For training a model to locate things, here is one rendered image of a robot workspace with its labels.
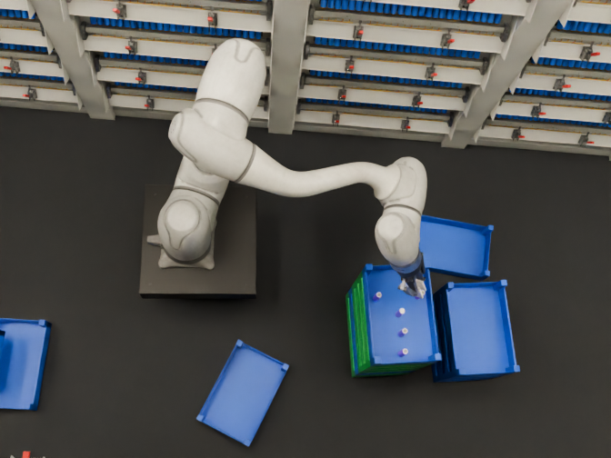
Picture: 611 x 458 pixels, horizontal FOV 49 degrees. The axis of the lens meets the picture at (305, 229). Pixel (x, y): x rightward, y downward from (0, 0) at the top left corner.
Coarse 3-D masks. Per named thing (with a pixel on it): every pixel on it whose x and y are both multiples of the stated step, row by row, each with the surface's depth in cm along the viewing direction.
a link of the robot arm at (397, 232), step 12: (384, 216) 168; (396, 216) 167; (408, 216) 171; (420, 216) 175; (384, 228) 166; (396, 228) 165; (408, 228) 166; (384, 240) 167; (396, 240) 165; (408, 240) 167; (384, 252) 171; (396, 252) 169; (408, 252) 170; (396, 264) 177
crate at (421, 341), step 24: (384, 288) 209; (384, 312) 207; (408, 312) 207; (432, 312) 203; (384, 336) 204; (408, 336) 205; (432, 336) 204; (384, 360) 202; (408, 360) 203; (432, 360) 198
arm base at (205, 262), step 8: (152, 240) 217; (160, 240) 217; (208, 248) 217; (160, 256) 218; (168, 256) 217; (200, 256) 215; (208, 256) 219; (160, 264) 217; (168, 264) 217; (176, 264) 217; (184, 264) 217; (192, 264) 217; (200, 264) 218; (208, 264) 218
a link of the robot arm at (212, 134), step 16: (192, 112) 145; (208, 112) 145; (224, 112) 146; (240, 112) 148; (176, 128) 144; (192, 128) 143; (208, 128) 145; (224, 128) 146; (240, 128) 148; (176, 144) 146; (192, 144) 144; (208, 144) 145; (224, 144) 146; (240, 144) 148; (192, 160) 148; (208, 160) 146; (224, 160) 147; (240, 160) 148; (224, 176) 151
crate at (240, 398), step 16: (240, 352) 239; (256, 352) 238; (224, 368) 232; (240, 368) 237; (256, 368) 238; (272, 368) 238; (224, 384) 235; (240, 384) 236; (256, 384) 236; (272, 384) 237; (208, 400) 231; (224, 400) 234; (240, 400) 234; (256, 400) 235; (208, 416) 232; (224, 416) 232; (240, 416) 233; (256, 416) 233; (224, 432) 229; (240, 432) 231
